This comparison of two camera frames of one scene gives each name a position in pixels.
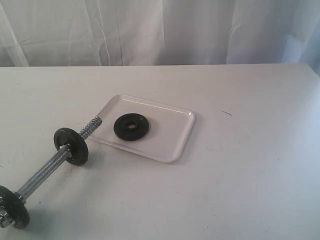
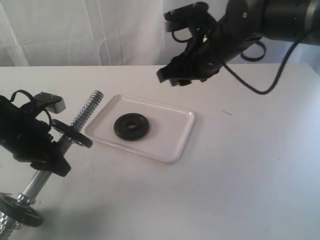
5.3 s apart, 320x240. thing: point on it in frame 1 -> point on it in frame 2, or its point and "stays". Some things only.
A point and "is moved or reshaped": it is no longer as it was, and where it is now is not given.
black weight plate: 131,126 stays
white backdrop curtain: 74,33 stays
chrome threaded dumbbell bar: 59,155 is moved or reshaped
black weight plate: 78,146 -> 72,132
